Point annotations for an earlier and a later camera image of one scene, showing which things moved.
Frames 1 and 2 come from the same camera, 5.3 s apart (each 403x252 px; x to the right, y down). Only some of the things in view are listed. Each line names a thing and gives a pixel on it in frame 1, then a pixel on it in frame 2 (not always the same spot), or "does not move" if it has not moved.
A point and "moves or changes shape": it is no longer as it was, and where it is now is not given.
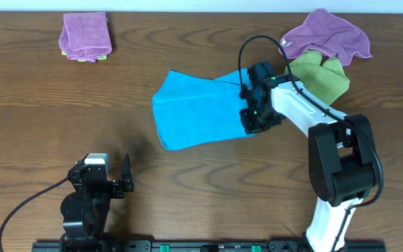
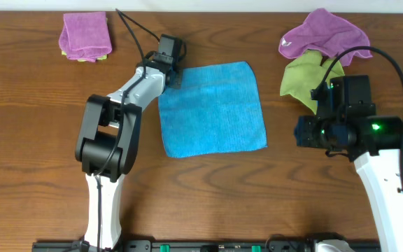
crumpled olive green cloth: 325,80 does not move
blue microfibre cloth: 192,110 moves or changes shape
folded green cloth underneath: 100,58 does not move
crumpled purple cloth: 322,31 does not move
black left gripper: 118,187 → 177,82
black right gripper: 250,127 → 303,131
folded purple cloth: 85,36 does not move
